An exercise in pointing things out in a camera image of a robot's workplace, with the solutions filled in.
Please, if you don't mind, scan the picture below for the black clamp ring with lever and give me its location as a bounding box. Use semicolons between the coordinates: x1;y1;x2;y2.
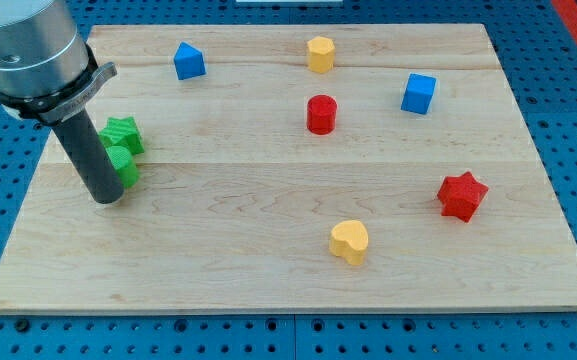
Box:
0;44;117;125

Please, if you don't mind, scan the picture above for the green star block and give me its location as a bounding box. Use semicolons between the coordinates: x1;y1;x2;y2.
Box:
98;116;145;155

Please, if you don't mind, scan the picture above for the blue pentagon block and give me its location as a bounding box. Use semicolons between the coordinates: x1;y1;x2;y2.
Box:
173;42;206;80

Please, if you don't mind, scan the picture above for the yellow heart block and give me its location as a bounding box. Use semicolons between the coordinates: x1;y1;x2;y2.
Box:
329;220;369;266

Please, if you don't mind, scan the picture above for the green cylinder block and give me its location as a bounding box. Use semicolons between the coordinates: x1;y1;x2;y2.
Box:
106;146;140;188

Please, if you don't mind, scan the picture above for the yellow hexagon block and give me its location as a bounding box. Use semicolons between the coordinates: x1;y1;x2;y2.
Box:
307;36;335;74

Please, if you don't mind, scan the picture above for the wooden board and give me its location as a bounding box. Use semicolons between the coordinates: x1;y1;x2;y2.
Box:
0;23;577;316

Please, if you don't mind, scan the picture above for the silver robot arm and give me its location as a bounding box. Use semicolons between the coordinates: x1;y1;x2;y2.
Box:
0;0;124;204

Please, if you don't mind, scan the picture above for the red cylinder block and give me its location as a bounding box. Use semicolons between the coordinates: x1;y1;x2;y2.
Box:
306;94;338;135

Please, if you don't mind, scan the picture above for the blue cube block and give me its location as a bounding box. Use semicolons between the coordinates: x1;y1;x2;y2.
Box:
400;73;437;115

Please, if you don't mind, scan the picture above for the red star block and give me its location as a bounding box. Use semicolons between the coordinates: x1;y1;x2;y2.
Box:
437;171;489;223

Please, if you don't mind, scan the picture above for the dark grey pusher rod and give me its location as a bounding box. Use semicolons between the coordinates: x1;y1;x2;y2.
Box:
52;110;124;204

